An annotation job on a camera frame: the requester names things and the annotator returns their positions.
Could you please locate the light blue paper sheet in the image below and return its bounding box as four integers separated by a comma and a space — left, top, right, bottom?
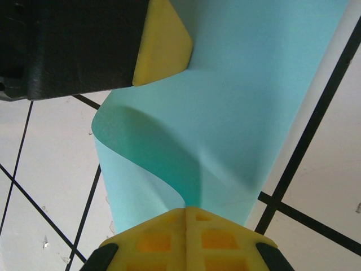
91, 0, 346, 235

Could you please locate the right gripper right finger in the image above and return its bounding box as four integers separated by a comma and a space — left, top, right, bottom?
186, 206, 292, 271

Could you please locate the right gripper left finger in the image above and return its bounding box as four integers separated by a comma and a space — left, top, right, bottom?
84, 207, 187, 271

